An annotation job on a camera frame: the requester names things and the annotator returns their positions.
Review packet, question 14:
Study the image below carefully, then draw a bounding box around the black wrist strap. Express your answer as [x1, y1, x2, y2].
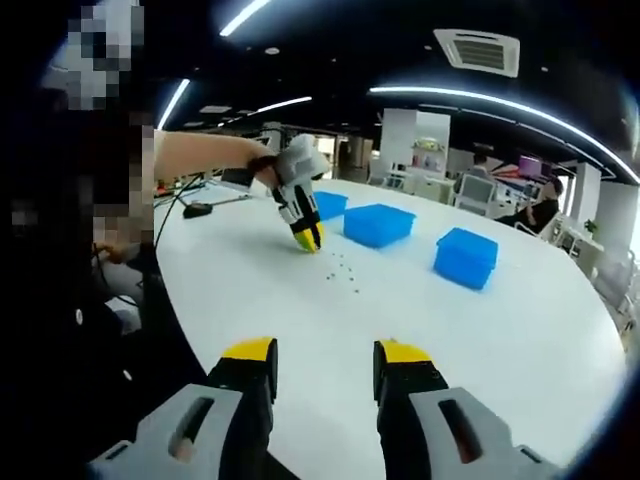
[248, 154, 280, 184]

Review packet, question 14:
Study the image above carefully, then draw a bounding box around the colourful display shelf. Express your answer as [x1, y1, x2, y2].
[410, 137, 447, 174]

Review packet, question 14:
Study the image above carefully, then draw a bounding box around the white office chair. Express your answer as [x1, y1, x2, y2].
[452, 174, 496, 217]
[514, 209, 562, 242]

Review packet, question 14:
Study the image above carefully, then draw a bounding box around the blue plastic bin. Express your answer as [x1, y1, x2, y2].
[433, 227, 500, 292]
[313, 190, 349, 222]
[343, 203, 418, 250]

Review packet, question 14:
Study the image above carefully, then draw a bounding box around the scatter of small resistors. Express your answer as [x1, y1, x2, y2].
[324, 252, 362, 294]

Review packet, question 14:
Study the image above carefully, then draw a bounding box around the black computer mouse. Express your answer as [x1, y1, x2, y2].
[182, 201, 215, 220]

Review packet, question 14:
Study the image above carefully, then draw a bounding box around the short ceiling light strip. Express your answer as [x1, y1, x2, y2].
[219, 96, 314, 126]

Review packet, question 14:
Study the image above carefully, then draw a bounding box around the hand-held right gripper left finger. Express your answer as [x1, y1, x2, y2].
[87, 336, 279, 480]

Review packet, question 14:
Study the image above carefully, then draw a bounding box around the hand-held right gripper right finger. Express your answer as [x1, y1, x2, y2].
[372, 338, 561, 480]

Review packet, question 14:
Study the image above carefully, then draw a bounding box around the ceiling air conditioner vent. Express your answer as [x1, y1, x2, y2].
[433, 28, 521, 79]

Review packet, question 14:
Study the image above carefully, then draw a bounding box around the pink wall screen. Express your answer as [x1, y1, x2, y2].
[517, 154, 551, 179]

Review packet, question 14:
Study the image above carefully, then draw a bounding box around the long ceiling light strip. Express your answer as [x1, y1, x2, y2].
[218, 0, 272, 37]

